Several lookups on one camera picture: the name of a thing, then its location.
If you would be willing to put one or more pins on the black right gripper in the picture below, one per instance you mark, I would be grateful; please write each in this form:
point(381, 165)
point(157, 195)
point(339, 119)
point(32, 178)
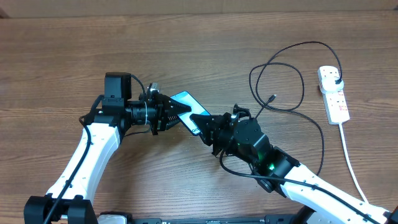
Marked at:
point(219, 123)

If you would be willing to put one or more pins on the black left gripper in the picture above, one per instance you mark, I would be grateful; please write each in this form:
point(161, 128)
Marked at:
point(163, 109)

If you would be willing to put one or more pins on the blue screen smartphone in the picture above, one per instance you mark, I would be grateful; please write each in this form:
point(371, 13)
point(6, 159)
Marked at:
point(186, 98)

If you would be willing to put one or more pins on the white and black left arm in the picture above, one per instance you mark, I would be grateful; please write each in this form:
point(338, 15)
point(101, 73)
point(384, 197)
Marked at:
point(112, 114)

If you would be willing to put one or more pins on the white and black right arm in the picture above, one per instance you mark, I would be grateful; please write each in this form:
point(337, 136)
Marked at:
point(240, 135)

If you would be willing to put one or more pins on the white charger plug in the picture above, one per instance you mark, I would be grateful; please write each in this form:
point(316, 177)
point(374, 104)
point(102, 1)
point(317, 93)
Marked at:
point(331, 85)

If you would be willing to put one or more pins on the white power strip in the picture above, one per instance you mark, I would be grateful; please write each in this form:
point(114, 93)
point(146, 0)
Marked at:
point(335, 103)

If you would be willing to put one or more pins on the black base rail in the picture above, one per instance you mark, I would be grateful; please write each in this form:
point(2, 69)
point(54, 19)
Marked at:
point(202, 220)

